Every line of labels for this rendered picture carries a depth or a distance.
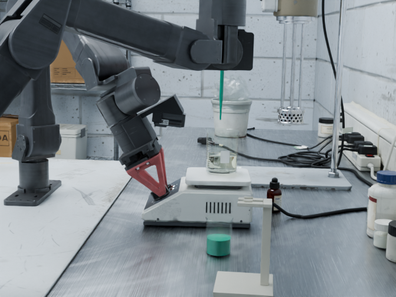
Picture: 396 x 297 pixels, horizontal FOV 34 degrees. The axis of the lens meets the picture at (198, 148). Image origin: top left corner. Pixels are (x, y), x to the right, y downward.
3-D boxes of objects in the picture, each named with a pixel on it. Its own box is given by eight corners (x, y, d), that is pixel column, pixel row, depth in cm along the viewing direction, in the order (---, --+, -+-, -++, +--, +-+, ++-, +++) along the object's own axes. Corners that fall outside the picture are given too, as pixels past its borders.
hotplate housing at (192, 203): (141, 227, 119) (141, 184, 117) (148, 208, 132) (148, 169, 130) (264, 230, 118) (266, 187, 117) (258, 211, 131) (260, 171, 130)
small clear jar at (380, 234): (398, 245, 111) (400, 221, 110) (392, 251, 108) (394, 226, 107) (375, 241, 113) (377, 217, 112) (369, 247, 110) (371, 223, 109)
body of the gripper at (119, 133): (160, 141, 125) (141, 107, 124) (155, 151, 115) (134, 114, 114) (130, 157, 126) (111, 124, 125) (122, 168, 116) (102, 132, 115)
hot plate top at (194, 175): (184, 184, 118) (184, 180, 118) (187, 171, 130) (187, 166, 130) (251, 186, 118) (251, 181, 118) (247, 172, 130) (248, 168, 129)
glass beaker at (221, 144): (244, 174, 126) (246, 130, 124) (224, 179, 121) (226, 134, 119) (215, 169, 130) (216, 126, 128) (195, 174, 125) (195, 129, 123)
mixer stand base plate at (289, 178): (221, 186, 152) (221, 181, 152) (223, 168, 172) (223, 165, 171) (352, 190, 150) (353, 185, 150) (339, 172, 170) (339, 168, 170)
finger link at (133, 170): (181, 180, 124) (157, 137, 123) (178, 189, 117) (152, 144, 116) (149, 196, 125) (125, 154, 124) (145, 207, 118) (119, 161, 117)
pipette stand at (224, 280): (212, 297, 88) (215, 204, 85) (217, 276, 95) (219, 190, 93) (273, 301, 87) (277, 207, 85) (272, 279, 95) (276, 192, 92)
